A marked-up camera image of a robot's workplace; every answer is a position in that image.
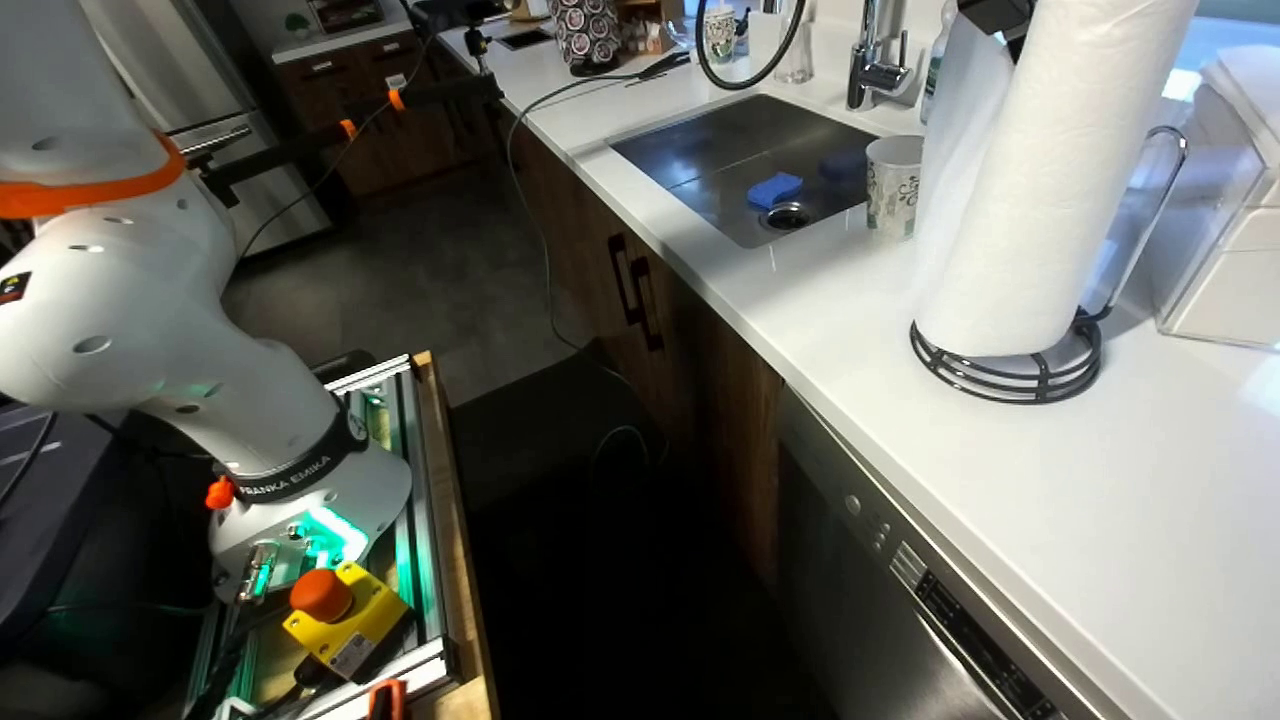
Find white paper towel roll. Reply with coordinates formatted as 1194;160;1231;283
930;0;1205;358

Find chrome kitchen faucet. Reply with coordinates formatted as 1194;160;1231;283
845;0;929;112

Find clear glass bottle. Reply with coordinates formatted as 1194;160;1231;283
770;0;820;88

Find patterned paper cup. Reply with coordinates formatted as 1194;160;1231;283
859;131;930;243

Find small white cup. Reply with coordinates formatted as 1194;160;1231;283
698;0;742;68

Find blue sponge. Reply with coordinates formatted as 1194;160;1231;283
740;168;812;216

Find stainless steel sink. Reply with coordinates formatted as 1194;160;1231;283
608;91;885;252

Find patterned fabric bag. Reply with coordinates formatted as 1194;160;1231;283
553;0;655;78

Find wooden sink counter cabinet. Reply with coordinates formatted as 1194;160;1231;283
507;118;789;596

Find stainless steel dishwasher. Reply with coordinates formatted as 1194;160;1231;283
770;392;1115;720

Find brown wooden drawer cabinet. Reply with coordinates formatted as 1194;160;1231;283
269;7;471;206

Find wood and aluminium robot cart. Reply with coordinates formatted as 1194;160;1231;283
177;349;505;720

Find stainless steel refrigerator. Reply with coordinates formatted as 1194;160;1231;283
72;0;334;258

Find yellow emergency stop button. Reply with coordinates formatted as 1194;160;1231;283
276;560;413;676

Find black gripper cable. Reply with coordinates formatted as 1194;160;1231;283
686;0;812;97

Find black wire towel holder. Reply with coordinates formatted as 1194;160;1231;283
908;120;1193;407

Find black counter cable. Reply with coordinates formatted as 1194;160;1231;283
501;50;697;153

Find black camera stand orange clamps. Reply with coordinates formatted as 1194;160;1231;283
183;66;512;214

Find orange handled tool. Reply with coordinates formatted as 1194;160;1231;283
362;676;413;720

